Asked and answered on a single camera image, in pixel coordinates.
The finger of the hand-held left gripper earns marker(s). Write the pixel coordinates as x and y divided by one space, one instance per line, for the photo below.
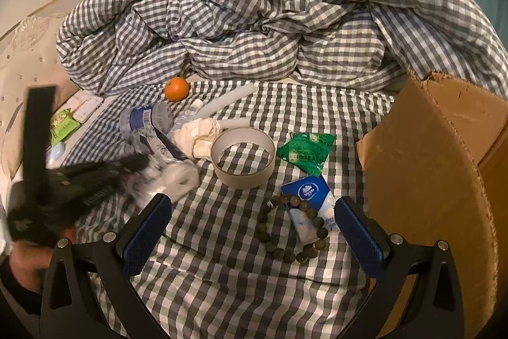
131 163

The grey checked bed sheet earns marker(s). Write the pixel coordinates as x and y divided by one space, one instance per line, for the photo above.
222 283

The light blue plastic object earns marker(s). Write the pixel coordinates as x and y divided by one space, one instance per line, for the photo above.
56 154

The white tissue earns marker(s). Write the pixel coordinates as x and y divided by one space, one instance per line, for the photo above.
198 136

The white cream tube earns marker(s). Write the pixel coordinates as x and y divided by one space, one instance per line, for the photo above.
189 113

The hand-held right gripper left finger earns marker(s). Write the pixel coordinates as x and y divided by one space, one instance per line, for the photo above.
147 231

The white pill box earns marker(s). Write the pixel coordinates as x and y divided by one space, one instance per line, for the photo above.
90 108

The beige tufted headboard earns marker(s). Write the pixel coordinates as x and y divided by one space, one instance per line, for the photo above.
24 65

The cardboard box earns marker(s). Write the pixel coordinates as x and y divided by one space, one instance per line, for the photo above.
416 184

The green snack packet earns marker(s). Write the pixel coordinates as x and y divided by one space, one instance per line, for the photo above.
305 154

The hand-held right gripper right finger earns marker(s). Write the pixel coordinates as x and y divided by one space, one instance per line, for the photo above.
357 239

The light green printed packet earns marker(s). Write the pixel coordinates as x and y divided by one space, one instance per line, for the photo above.
63 128

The blue tissue pack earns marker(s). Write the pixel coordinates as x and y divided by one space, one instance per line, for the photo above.
307 192

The white bent foam tube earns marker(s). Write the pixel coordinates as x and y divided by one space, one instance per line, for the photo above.
230 98

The clear plastic bottle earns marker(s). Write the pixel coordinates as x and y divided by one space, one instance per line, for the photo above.
139 118

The orange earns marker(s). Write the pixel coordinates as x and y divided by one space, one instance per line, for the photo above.
177 89

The person's left hand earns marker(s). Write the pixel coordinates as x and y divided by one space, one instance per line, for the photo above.
27 263

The grey checked duvet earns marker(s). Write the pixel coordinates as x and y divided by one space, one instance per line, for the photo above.
278 5

